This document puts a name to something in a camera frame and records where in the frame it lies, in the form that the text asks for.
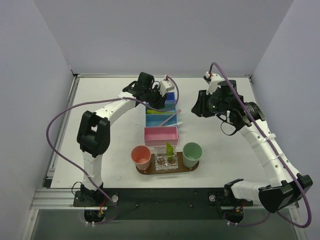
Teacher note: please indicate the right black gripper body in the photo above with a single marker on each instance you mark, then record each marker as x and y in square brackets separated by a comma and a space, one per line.
[202, 104]

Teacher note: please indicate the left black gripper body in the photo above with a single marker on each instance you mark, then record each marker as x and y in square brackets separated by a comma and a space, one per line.
[157, 99]

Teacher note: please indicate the green plastic cup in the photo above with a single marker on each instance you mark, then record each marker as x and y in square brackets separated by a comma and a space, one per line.
[191, 154]

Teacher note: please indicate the yellow-green toothpaste tube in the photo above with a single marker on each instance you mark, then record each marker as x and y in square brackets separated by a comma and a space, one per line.
[169, 152]
[150, 111]

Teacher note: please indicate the pink plastic cup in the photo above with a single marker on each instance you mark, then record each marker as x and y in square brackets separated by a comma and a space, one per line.
[141, 156]

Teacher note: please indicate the clear textured plastic box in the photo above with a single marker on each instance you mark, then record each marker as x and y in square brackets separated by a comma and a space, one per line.
[164, 162]

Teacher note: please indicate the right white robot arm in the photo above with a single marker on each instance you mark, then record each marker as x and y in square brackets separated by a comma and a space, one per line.
[284, 181]

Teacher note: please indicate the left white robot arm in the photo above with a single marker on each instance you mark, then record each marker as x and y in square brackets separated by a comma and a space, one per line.
[94, 134]

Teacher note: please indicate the pink toothbrush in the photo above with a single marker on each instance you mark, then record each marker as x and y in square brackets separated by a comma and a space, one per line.
[169, 118]

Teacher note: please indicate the light blue toothpaste bin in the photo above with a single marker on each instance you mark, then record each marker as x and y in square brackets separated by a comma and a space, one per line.
[168, 109]

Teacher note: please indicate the white toothbrush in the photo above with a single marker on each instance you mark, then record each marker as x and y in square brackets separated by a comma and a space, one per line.
[175, 124]

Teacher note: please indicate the light blue toothbrush bin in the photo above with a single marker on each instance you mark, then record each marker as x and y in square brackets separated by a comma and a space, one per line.
[154, 120]

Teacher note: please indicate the brown wooden oval tray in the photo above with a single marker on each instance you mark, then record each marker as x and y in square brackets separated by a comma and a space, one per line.
[151, 170]

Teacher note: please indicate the dark blue bin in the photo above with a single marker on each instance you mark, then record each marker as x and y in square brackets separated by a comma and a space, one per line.
[171, 97]

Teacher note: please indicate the pink bin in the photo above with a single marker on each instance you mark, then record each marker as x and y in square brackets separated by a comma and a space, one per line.
[161, 135]

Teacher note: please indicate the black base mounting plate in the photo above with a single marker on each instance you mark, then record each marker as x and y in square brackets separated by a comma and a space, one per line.
[160, 203]

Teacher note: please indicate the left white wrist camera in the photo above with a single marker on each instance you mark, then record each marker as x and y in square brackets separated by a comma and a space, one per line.
[166, 85]

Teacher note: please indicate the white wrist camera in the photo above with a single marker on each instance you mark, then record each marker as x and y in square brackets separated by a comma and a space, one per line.
[166, 85]
[212, 80]

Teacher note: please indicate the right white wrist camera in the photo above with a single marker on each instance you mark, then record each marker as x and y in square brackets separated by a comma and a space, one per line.
[212, 80]

